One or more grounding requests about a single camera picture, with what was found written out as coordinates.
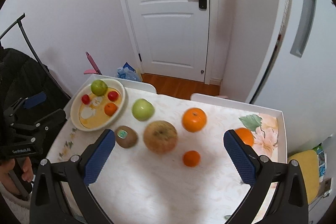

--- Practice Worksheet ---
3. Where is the large orange back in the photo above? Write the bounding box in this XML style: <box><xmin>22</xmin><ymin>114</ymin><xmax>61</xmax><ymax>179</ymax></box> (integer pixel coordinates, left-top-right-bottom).
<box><xmin>182</xmin><ymin>107</ymin><xmax>207</xmax><ymax>133</ymax></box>

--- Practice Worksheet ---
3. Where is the red cherry tomato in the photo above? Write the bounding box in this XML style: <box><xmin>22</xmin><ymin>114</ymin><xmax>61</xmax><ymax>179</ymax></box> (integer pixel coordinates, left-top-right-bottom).
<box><xmin>108</xmin><ymin>90</ymin><xmax>119</xmax><ymax>102</ymax></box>
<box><xmin>81</xmin><ymin>94</ymin><xmax>91</xmax><ymax>105</ymax></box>

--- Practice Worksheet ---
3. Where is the white wardrobe door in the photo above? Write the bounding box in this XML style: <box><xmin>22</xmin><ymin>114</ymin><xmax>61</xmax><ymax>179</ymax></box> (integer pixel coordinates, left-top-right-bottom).
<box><xmin>255</xmin><ymin>0</ymin><xmax>335</xmax><ymax>153</ymax></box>

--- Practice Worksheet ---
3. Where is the blue water jug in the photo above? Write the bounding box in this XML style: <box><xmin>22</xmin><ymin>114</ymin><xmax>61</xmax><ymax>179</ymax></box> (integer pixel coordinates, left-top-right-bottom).
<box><xmin>117</xmin><ymin>63</ymin><xmax>142</xmax><ymax>82</ymax></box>

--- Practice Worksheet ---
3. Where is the cream plate with panda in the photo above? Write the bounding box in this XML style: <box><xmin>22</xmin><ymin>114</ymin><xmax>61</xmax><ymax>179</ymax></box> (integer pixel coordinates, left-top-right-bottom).
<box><xmin>70</xmin><ymin>79</ymin><xmax>127</xmax><ymax>132</ymax></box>

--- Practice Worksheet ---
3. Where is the brown kiwi with sticker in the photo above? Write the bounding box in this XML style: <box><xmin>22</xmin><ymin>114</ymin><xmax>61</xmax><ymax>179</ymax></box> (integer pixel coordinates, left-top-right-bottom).
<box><xmin>115</xmin><ymin>126</ymin><xmax>138</xmax><ymax>148</ymax></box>

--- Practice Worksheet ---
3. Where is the small green apple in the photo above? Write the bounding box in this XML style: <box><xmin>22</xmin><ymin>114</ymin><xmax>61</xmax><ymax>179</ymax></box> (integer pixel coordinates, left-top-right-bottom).
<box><xmin>91</xmin><ymin>80</ymin><xmax>108</xmax><ymax>96</ymax></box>

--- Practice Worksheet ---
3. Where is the yellow cushion stool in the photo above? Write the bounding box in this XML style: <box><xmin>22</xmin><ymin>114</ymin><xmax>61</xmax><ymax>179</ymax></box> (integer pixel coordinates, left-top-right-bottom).
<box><xmin>288</xmin><ymin>149</ymin><xmax>319</xmax><ymax>205</ymax></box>

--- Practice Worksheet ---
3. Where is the blue white package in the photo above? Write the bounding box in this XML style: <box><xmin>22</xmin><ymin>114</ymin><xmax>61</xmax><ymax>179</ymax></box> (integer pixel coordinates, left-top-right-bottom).
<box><xmin>313</xmin><ymin>143</ymin><xmax>326</xmax><ymax>183</ymax></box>

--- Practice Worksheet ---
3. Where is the small tangerine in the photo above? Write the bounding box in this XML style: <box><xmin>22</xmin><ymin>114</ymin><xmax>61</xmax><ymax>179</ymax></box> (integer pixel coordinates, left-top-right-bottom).
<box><xmin>182</xmin><ymin>151</ymin><xmax>201</xmax><ymax>167</ymax></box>
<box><xmin>104</xmin><ymin>103</ymin><xmax>118</xmax><ymax>117</ymax></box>

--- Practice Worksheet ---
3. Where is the grey clothes rack pole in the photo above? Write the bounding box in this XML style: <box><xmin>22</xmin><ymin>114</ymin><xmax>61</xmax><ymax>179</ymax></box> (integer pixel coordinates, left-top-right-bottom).
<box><xmin>0</xmin><ymin>13</ymin><xmax>71</xmax><ymax>100</ymax></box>

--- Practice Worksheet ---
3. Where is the black garment on rack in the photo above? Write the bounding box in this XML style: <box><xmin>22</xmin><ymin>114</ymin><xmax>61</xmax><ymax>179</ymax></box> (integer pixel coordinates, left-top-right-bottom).
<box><xmin>1</xmin><ymin>48</ymin><xmax>70</xmax><ymax>128</ymax></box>

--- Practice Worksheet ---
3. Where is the person's left hand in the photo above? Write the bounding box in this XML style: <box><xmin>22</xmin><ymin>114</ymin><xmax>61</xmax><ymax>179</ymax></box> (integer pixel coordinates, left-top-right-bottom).
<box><xmin>1</xmin><ymin>157</ymin><xmax>34</xmax><ymax>199</ymax></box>

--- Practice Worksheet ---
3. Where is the large green apple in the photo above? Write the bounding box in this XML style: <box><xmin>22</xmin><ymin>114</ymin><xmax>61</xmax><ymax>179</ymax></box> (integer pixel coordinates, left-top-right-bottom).
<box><xmin>131</xmin><ymin>98</ymin><xmax>155</xmax><ymax>121</ymax></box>

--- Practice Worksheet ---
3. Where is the large orange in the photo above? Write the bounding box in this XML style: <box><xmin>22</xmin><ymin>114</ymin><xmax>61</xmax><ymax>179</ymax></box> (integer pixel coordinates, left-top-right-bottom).
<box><xmin>182</xmin><ymin>107</ymin><xmax>207</xmax><ymax>133</ymax></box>
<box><xmin>235</xmin><ymin>127</ymin><xmax>254</xmax><ymax>147</ymax></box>

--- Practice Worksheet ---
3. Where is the brownish yellow apple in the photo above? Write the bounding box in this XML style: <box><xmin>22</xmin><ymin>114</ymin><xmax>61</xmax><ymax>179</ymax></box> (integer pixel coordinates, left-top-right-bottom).
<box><xmin>143</xmin><ymin>121</ymin><xmax>178</xmax><ymax>155</ymax></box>

